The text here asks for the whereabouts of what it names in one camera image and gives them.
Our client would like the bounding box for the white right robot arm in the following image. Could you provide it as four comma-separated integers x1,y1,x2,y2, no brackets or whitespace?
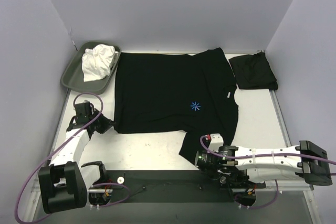
195,141,332,189

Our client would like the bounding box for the aluminium front rail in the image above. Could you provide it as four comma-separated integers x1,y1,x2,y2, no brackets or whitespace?
29,180,314,194

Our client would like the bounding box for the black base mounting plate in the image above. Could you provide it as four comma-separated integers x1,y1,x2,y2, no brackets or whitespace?
88,170,254,205

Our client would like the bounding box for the folded black t shirt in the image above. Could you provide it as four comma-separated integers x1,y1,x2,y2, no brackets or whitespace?
229,51,278,91

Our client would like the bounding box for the crumpled white t shirt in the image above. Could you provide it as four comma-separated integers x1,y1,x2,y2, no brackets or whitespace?
81,44,119,82

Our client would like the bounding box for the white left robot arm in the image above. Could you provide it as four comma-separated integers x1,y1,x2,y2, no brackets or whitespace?
38,101,114,214

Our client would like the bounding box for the grey plastic tray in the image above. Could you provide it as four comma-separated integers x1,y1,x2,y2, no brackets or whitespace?
60,41,121,95

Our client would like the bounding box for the black t shirt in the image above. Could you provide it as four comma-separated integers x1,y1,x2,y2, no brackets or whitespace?
114,48,238,162
229,51,278,91

